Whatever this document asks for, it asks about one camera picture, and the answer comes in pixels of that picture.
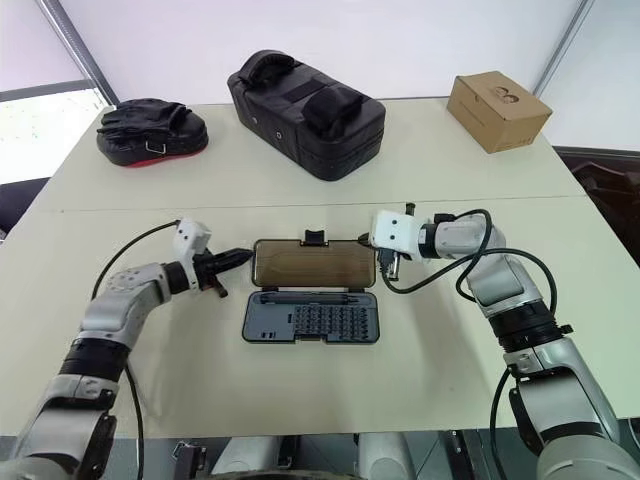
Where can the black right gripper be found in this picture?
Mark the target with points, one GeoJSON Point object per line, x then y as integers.
{"type": "Point", "coordinates": [388, 265]}

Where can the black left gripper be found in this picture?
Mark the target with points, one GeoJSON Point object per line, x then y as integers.
{"type": "Point", "coordinates": [209, 272]}

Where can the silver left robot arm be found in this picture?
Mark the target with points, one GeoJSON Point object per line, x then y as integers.
{"type": "Point", "coordinates": [120, 295]}

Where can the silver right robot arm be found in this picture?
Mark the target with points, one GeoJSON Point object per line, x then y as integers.
{"type": "Point", "coordinates": [505, 280]}

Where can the screwdriver bit case, smoky lid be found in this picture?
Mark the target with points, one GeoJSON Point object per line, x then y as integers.
{"type": "Point", "coordinates": [315, 265]}

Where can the large black kick pad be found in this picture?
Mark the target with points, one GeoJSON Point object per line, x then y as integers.
{"type": "Point", "coordinates": [300, 115]}

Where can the black curved focus mitt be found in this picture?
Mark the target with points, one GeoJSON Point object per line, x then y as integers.
{"type": "Point", "coordinates": [150, 135]}

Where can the brown cardboard box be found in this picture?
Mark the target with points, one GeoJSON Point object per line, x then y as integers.
{"type": "Point", "coordinates": [495, 112]}

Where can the silver rounded robot leg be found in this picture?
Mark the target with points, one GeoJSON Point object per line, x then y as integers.
{"type": "Point", "coordinates": [387, 455]}

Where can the dark seat beside table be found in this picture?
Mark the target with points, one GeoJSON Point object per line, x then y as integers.
{"type": "Point", "coordinates": [20, 205]}

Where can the dark maroon chair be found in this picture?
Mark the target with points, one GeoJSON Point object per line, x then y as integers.
{"type": "Point", "coordinates": [605, 190]}

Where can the grey slanted tent pole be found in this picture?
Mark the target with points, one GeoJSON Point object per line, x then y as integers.
{"type": "Point", "coordinates": [80, 50]}
{"type": "Point", "coordinates": [562, 50]}

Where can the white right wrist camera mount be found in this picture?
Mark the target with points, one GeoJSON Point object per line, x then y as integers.
{"type": "Point", "coordinates": [395, 232]}

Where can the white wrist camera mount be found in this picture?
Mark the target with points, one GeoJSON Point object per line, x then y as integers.
{"type": "Point", "coordinates": [395, 232]}
{"type": "Point", "coordinates": [191, 236]}

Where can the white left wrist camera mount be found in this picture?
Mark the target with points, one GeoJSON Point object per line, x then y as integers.
{"type": "Point", "coordinates": [191, 236]}

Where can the black bracket under table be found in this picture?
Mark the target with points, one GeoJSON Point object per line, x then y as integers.
{"type": "Point", "coordinates": [190, 456]}

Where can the grey horizontal frame bar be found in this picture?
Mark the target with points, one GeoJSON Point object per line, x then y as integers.
{"type": "Point", "coordinates": [45, 90]}

